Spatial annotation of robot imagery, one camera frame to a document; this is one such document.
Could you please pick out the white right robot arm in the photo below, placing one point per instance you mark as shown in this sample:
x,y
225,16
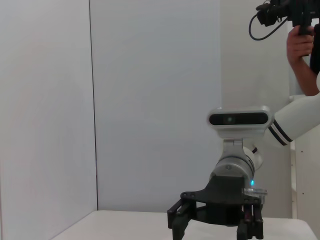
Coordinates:
x,y
295,120

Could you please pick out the operator hand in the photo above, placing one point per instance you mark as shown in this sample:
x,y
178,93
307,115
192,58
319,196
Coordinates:
x,y
298,46

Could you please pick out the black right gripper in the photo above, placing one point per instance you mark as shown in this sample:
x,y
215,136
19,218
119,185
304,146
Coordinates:
x,y
225,200

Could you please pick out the white robot stand column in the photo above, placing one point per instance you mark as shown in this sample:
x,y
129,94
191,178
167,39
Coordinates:
x,y
307,175

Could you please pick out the operator forearm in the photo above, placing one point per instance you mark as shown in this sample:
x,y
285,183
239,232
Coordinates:
x,y
303,77

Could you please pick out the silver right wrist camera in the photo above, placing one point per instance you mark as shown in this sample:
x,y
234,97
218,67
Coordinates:
x,y
240,130

